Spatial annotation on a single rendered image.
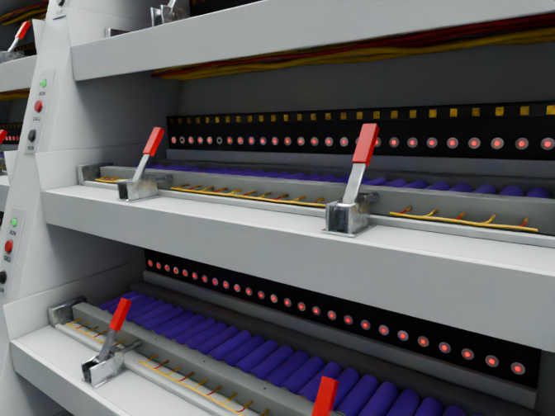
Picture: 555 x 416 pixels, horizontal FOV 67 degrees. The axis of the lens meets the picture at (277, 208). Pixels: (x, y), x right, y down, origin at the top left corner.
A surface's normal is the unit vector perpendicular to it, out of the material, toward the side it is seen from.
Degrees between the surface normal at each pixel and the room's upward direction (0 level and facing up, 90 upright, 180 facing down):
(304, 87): 90
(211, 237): 110
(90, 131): 90
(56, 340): 20
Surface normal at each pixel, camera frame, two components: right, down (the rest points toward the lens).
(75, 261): 0.80, 0.11
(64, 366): -0.04, -0.98
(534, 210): -0.59, 0.19
